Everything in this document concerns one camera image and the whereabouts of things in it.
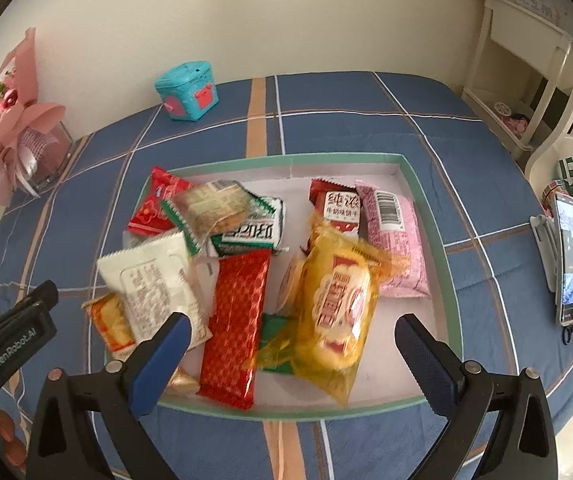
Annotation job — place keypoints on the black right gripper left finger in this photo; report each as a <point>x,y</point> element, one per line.
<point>64,445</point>

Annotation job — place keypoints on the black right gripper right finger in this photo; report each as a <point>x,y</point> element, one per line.
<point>522,444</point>

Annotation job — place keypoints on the tan red biscuit packet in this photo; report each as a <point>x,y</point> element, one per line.
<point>107,315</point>

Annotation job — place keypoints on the white cream snack packet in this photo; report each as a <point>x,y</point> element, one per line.
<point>153,280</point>

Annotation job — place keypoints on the red patterned snack packet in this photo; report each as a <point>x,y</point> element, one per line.
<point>227,376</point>

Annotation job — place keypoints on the red candy packet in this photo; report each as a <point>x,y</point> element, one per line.
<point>150,219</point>

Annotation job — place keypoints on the small green white packet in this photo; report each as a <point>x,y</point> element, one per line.
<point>271,325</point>

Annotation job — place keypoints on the yellow cake packet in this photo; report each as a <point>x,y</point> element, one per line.
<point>328,327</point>

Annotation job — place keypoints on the pink lid jelly cup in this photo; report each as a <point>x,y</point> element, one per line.
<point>290,284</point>

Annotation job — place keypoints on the purple pink snack packet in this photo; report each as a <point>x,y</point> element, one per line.
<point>392,225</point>

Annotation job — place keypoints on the clear green-edged cake packet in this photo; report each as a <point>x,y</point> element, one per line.
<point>212,208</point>

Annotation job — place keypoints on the green white cracker packet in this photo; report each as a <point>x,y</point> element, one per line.
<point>259,230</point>

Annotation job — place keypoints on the dark red small packet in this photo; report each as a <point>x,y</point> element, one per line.
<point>338,204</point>

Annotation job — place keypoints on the blue plaid tablecloth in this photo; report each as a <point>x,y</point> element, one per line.
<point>478,195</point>

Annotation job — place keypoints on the smartphone on stand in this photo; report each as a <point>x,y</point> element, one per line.
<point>554,238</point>

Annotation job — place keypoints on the glass vase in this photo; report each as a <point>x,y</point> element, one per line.
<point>41,157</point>

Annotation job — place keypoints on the pink paper flower bouquet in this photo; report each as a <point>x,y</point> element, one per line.
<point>21,108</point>

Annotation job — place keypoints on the white tray teal rim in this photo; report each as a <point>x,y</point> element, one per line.
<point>384,382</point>

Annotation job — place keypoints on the teal toy box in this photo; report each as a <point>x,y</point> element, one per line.
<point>187,91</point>

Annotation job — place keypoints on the white shelf rack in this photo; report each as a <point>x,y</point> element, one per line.
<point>534,118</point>

